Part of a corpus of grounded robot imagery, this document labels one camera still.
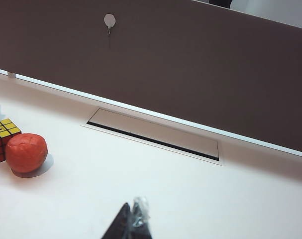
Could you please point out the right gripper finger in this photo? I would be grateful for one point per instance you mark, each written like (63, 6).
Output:
(127, 224)

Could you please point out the white adhesive wall hook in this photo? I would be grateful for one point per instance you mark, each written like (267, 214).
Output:
(109, 19)

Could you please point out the Rubik's cube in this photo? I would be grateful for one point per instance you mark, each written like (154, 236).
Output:
(4, 129)

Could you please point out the brown desk partition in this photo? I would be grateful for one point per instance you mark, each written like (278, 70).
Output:
(165, 62)

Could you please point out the orange fruit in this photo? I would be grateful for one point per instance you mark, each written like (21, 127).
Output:
(26, 153)

